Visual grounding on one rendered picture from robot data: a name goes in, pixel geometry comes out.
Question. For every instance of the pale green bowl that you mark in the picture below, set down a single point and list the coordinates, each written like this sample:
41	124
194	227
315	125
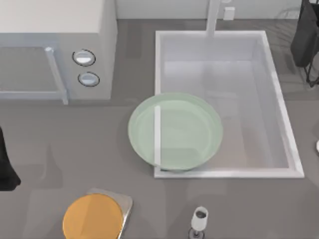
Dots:
179	132

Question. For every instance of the small microwave knob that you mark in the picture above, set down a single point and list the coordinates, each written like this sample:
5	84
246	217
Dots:
88	79

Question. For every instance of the pale microwave oven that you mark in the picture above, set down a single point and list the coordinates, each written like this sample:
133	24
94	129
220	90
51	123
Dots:
104	49

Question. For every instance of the white sink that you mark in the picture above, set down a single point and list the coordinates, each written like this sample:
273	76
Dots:
249	104

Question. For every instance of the large microwave knob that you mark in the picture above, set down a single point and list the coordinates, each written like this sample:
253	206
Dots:
83	57

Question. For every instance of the white wine glass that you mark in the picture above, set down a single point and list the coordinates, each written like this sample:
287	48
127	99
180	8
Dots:
199	219

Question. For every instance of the tall white tap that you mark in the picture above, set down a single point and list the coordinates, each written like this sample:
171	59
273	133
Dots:
211	17

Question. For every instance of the orange round plate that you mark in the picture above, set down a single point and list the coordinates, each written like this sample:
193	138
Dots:
92	217

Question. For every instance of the microwave oven door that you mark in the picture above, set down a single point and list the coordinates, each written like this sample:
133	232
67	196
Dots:
27	72

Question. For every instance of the white round object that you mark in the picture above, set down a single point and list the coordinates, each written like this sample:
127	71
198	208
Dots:
317	145

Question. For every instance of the white wall socket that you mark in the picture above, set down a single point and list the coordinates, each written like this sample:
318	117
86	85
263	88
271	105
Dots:
229	13

